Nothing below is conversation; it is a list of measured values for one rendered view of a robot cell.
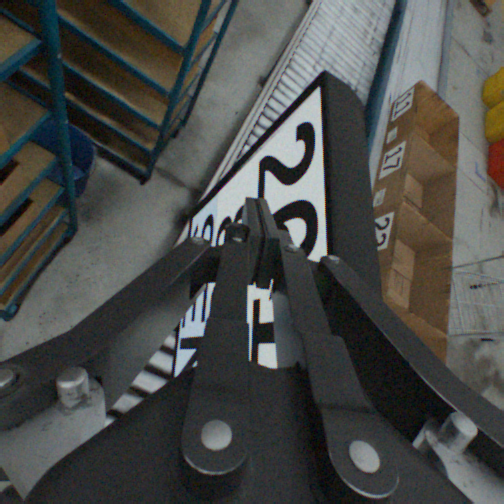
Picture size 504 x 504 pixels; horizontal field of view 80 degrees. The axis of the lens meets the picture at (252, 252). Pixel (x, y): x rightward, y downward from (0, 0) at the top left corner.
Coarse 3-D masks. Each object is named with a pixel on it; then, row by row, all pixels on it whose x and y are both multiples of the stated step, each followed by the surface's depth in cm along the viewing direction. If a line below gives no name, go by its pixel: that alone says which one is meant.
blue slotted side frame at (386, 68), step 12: (396, 0) 243; (396, 24) 211; (396, 36) 188; (384, 48) 206; (384, 60) 194; (384, 72) 182; (372, 84) 190; (384, 84) 164; (372, 96) 179; (372, 108) 169; (372, 120) 161; (372, 132) 146
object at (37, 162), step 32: (0, 32) 53; (32, 32) 55; (0, 64) 52; (0, 96) 69; (32, 96) 71; (64, 96) 68; (32, 128) 70; (64, 128) 76; (0, 160) 65; (32, 160) 86; (64, 160) 89; (32, 192) 102; (0, 224) 79; (32, 224) 99; (64, 224) 140; (32, 256) 114; (0, 288) 107
